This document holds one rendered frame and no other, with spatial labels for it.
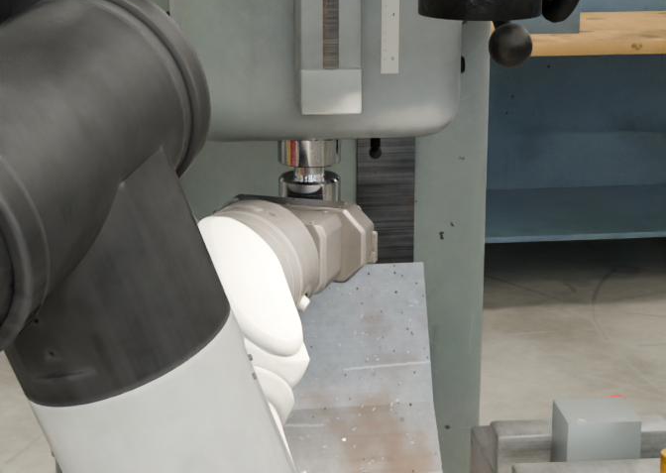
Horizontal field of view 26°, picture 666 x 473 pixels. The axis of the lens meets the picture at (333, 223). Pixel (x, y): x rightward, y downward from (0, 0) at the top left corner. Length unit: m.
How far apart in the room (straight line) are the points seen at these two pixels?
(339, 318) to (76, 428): 0.93
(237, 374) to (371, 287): 0.92
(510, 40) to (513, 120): 4.54
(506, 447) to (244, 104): 0.40
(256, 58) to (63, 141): 0.48
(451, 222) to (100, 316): 0.99
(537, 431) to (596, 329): 3.43
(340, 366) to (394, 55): 0.56
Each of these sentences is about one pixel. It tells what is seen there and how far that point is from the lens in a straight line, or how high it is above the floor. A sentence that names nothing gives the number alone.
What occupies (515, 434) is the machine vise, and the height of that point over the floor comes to 1.04.
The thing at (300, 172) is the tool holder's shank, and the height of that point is 1.27.
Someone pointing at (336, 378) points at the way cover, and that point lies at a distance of 1.48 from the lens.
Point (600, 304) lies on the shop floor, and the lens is 4.90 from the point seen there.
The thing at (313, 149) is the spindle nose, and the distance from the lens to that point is 1.06.
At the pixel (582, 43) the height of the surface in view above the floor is 0.87.
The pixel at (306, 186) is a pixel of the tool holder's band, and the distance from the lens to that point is 1.07.
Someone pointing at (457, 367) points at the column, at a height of 0.97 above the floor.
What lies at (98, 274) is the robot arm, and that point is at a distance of 0.54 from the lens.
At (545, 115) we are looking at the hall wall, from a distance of 5.54.
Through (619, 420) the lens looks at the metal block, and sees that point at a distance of 1.18.
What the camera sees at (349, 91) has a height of 1.36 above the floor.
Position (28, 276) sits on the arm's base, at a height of 1.38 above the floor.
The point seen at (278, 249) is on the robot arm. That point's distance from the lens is 0.93.
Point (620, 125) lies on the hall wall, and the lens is 5.64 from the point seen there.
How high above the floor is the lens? 1.52
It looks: 15 degrees down
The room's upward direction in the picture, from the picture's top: straight up
